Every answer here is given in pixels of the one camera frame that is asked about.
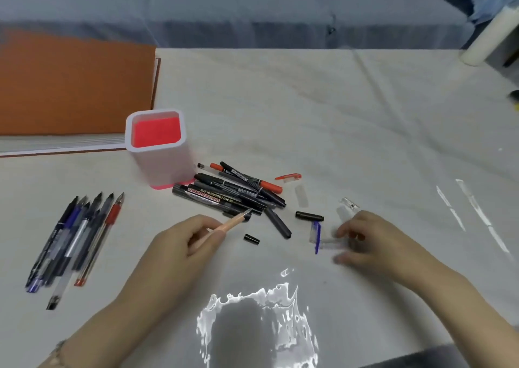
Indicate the slim black marker pen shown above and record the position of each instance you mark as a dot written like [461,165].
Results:
[207,178]
[239,193]
[243,177]
[255,209]

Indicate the short black pen cap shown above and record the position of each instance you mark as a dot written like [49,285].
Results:
[251,239]

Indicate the yellow black tool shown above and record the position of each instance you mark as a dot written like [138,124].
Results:
[515,100]

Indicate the row of pens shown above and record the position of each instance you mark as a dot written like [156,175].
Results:
[61,242]

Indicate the blue clip pen cap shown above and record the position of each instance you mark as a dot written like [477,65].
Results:
[316,236]

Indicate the wide black pen cap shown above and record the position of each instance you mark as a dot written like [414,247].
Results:
[309,216]

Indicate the person's right hand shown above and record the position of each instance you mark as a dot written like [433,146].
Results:
[393,254]

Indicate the frosted clear pen cap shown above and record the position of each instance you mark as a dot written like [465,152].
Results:
[301,196]
[330,244]
[344,214]

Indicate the large white roll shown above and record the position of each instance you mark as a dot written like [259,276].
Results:
[490,35]

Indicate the peach barrel pen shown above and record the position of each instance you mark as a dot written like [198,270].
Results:
[231,224]

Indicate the long dark grey pen cap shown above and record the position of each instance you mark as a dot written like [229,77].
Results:
[277,222]

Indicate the red black marker pen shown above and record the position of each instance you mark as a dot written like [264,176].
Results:
[271,186]

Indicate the blue grey sofa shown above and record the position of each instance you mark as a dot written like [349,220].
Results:
[243,11]

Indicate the orange cover binder album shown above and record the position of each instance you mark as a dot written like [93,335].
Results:
[73,84]

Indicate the white table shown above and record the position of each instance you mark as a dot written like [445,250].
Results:
[324,108]

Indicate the red white pen holder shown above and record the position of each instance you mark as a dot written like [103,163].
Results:
[156,132]

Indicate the person's left hand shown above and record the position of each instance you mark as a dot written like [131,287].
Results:
[162,270]

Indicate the clear clip pen cap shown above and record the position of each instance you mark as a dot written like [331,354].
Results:
[349,204]

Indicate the person's right forearm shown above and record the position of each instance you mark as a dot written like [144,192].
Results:
[478,323]

